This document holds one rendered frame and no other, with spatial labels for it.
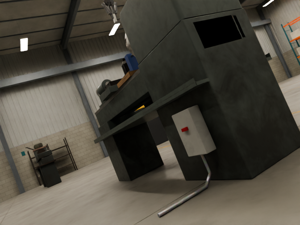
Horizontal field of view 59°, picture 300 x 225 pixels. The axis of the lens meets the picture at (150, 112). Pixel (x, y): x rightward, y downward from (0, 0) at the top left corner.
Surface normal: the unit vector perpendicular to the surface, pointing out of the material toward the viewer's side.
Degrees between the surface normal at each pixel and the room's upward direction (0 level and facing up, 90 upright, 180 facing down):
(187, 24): 90
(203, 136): 90
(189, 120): 90
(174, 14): 90
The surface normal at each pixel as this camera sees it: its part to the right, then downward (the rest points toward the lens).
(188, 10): 0.42, -0.24
